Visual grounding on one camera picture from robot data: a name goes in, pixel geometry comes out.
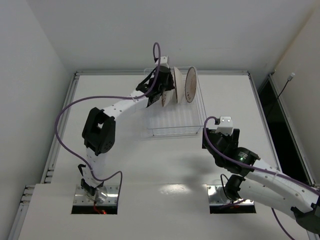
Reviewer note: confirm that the white plate orange sunburst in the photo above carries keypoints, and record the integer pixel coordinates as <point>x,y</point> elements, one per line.
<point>191,84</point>

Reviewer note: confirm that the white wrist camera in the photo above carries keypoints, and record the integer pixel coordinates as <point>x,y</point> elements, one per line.
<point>164,61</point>
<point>225,125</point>

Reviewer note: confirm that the metal base plate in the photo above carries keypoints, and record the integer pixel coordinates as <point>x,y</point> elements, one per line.
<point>216,197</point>
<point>106,195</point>

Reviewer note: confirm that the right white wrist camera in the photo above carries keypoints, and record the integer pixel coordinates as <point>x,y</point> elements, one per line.
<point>225,125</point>

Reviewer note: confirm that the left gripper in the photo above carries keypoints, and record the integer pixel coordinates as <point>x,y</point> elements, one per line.
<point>166,83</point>

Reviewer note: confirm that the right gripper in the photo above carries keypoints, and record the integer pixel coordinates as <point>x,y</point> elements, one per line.
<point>235,136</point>

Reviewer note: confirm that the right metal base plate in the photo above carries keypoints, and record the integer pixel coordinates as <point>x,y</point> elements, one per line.
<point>216,197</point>

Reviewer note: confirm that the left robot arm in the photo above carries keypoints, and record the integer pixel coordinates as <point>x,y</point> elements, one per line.
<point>99,131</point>

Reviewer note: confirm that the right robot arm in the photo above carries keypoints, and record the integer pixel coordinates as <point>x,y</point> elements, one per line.
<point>254,179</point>

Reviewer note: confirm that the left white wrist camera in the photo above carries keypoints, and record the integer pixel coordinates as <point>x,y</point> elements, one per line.
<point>164,61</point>

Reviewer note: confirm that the large floral plate orange rim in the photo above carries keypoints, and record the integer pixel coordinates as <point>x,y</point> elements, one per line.
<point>179,85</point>

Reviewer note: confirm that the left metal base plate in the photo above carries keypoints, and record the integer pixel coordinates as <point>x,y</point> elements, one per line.
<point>106,195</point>

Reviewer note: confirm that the small floral plate orange rim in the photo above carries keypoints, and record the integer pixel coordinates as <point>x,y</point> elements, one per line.
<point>166,97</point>

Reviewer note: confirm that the black wall cable white plug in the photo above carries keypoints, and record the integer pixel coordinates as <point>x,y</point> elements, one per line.
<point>289,79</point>

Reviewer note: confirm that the white wire dish rack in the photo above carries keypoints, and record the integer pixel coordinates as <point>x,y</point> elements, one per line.
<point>175,119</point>

